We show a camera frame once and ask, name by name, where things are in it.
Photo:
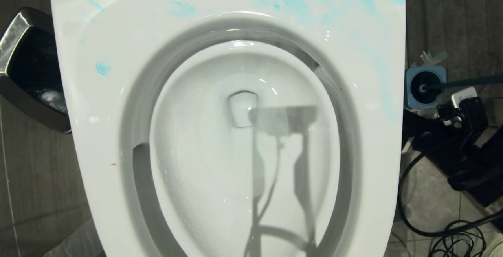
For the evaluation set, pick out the metal trash bin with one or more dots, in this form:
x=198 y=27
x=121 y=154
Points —
x=15 y=33

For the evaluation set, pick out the clear plastic sheet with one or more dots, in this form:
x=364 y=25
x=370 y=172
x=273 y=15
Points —
x=74 y=241

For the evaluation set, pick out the blue toilet brush holder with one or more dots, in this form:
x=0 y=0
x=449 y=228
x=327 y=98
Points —
x=413 y=98

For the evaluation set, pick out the white round container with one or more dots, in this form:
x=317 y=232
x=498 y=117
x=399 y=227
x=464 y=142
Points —
x=494 y=247

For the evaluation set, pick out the black bin liner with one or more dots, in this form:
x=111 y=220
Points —
x=35 y=64

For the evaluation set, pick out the pale tape piece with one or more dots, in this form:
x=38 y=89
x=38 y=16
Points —
x=434 y=57

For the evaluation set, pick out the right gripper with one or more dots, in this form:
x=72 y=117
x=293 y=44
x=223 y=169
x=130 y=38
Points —
x=424 y=129

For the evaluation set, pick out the white toilet bowl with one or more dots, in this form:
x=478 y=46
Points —
x=204 y=162
x=98 y=131

